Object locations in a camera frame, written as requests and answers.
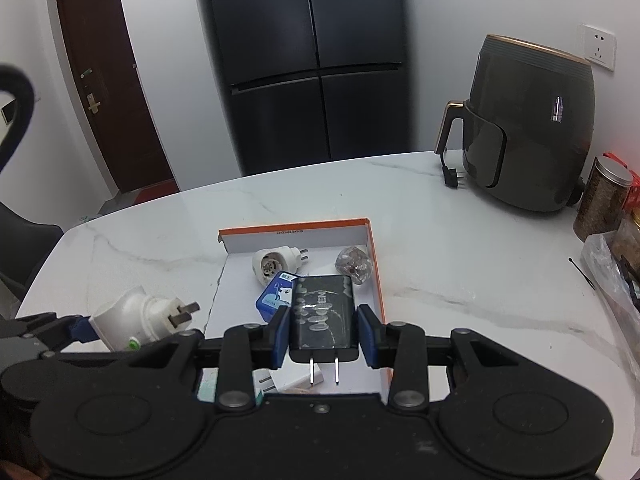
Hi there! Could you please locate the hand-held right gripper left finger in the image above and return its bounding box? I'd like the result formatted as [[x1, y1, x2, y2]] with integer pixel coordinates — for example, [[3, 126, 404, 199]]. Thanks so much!
[[127, 305, 292, 411]]

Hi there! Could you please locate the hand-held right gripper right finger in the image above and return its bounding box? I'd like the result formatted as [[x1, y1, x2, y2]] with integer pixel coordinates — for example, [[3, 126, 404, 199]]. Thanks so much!
[[355, 304, 522, 409]]

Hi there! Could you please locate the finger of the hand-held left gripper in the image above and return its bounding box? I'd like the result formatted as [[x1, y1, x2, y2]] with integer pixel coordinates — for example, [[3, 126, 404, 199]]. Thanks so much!
[[14, 311, 96, 358]]

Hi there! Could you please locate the blue dental floss box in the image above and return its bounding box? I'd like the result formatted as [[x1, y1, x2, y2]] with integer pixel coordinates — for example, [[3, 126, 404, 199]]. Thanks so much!
[[255, 272, 300, 325]]

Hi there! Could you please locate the black charger adapter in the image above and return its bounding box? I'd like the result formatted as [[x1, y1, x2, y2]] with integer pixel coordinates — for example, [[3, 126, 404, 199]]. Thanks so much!
[[288, 275, 360, 387]]

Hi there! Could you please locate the white slim charger adapter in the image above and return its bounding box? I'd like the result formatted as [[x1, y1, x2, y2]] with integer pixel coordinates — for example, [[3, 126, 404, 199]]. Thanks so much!
[[252, 369, 282, 403]]

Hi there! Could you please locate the white box with orange rim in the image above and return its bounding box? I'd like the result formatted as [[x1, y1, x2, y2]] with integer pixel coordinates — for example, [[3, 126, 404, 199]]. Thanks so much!
[[202, 217, 393, 395]]

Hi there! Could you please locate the white plug-in heater green mark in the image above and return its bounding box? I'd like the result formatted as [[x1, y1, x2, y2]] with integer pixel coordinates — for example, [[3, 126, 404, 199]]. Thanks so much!
[[89, 285, 202, 353]]

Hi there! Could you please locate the white plug-in heater socket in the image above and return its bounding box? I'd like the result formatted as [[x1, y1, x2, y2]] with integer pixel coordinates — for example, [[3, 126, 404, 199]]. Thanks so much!
[[251, 245, 310, 287]]

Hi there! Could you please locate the clear liquid refill bottle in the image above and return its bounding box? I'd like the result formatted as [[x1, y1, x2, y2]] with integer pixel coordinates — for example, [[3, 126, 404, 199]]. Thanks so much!
[[334, 245, 374, 284]]

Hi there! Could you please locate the dark grey chair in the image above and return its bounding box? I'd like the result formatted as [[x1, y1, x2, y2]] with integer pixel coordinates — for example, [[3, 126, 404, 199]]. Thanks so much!
[[0, 201, 64, 303]]

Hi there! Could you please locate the red doormat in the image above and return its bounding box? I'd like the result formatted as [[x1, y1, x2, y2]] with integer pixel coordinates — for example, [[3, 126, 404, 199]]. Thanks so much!
[[131, 181, 181, 206]]

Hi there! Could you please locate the black air fryer power plug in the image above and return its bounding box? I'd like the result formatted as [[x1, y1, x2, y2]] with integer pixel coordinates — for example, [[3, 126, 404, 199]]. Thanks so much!
[[440, 152, 467, 191]]

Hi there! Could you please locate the black hair pin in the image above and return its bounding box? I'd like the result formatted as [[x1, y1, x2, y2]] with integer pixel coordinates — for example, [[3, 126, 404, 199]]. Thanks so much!
[[567, 257, 597, 291]]

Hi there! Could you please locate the brass door lock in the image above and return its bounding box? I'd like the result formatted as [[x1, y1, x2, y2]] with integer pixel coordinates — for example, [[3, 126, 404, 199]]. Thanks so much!
[[80, 68, 103, 113]]

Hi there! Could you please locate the brown wooden door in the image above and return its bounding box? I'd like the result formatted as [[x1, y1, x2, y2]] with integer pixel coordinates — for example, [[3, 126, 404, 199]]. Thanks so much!
[[55, 0, 176, 194]]

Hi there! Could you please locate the clear plastic bag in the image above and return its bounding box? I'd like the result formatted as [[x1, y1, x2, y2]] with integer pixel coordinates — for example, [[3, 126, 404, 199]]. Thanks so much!
[[580, 232, 640, 376]]

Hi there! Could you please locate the dark grey air fryer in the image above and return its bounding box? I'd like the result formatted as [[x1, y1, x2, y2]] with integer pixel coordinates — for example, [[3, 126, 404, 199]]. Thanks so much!
[[434, 34, 596, 213]]

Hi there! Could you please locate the black binder clip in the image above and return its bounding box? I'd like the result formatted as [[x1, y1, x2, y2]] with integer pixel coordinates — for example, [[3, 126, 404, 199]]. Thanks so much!
[[619, 254, 640, 303]]

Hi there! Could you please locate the glass jar with silver lid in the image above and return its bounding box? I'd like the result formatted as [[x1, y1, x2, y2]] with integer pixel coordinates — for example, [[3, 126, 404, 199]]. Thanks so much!
[[572, 156, 634, 243]]

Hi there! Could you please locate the black refrigerator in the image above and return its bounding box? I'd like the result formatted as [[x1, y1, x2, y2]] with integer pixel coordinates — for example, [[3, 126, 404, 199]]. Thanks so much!
[[192, 0, 418, 177]]

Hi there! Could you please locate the glass jar with gold lid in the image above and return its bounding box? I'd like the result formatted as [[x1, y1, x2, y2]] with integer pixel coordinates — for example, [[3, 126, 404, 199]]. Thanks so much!
[[612, 207, 640, 271]]

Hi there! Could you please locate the black gripper strap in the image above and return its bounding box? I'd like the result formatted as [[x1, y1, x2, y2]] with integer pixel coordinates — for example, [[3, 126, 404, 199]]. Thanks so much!
[[0, 62, 37, 173]]

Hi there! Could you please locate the white wall socket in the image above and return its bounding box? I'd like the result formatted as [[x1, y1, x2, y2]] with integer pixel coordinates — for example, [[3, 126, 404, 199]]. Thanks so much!
[[577, 23, 618, 72]]

